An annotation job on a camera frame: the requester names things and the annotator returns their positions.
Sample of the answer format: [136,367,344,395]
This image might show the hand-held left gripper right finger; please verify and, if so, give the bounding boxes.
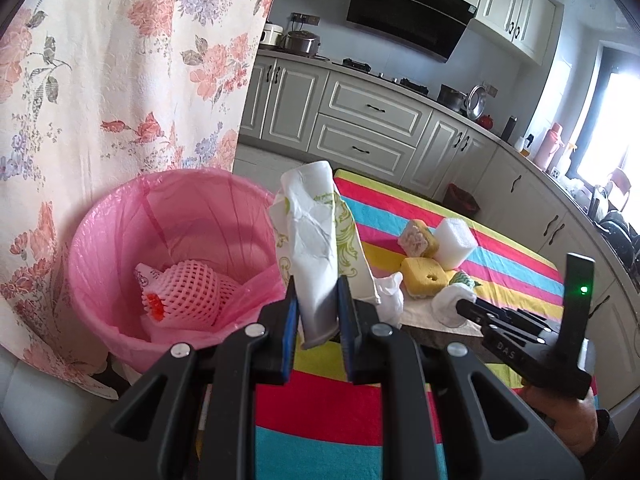
[336,276,586,480]

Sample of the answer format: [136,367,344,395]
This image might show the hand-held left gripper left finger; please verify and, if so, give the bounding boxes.
[60,275,301,480]

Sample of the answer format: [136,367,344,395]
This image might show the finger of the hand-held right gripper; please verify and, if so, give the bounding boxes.
[475,299,553,336]
[456,300,543,346]

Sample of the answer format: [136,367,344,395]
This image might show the green white foam net roll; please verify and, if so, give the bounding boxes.
[432,270,481,328]

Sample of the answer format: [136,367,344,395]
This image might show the white plastic bag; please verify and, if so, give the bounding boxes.
[372,272,405,323]

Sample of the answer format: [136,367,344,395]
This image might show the white paper napkin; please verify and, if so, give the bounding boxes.
[400,305,483,338]

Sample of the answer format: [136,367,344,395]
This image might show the plain yellow sponge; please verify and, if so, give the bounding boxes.
[401,256,448,301]

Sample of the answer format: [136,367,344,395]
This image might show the crushed floral paper cup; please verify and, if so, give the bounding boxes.
[268,160,381,351]

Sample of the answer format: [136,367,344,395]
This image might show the white foam block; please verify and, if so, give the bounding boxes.
[434,217,476,270]

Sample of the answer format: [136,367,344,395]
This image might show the yellow sponge with pink scourer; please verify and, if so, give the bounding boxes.
[398,219,441,257]

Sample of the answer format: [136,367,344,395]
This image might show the pink foam net sleeve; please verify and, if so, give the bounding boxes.
[142,259,240,333]

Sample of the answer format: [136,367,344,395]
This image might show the trash bin with pink bag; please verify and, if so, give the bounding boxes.
[67,169,291,376]

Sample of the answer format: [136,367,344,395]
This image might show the person's right forearm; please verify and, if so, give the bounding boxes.
[575,407,623,466]

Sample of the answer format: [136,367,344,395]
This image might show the person's right hand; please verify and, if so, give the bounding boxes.
[522,389,599,456]

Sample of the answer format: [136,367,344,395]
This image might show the colourful striped tablecloth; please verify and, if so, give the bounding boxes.
[255,169,566,480]

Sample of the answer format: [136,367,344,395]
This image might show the brown floor bin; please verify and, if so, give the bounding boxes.
[442,183,481,218]

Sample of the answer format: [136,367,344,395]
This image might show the dish rack with dishes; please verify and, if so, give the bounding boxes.
[570,170,640,266]

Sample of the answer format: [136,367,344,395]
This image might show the pink thermos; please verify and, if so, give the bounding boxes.
[535,122,566,171]

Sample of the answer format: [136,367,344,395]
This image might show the steel basin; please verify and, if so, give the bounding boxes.
[464,84,488,120]

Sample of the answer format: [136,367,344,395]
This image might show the kitchen window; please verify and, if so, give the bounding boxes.
[570,42,640,186]

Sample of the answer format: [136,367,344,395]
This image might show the dark cooking pot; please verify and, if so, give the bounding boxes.
[437,84,466,112]

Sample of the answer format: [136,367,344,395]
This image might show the white lower kitchen cabinets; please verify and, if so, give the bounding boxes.
[239,51,636,411]

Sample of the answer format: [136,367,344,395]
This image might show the white kitchen cabinets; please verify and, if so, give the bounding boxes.
[360,0,558,66]
[239,51,636,411]

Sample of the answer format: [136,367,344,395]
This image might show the black gas stove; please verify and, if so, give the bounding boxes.
[342,57,431,96]

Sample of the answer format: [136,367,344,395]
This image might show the silver rice cooker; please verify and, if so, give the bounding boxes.
[284,30,321,57]

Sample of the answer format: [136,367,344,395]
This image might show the white upper kitchen cabinets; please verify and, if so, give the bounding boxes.
[360,0,558,66]

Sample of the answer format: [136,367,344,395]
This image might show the floral printed curtain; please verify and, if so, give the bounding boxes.
[0,0,286,401]

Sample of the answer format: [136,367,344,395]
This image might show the black range hood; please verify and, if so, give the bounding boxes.
[346,0,477,63]

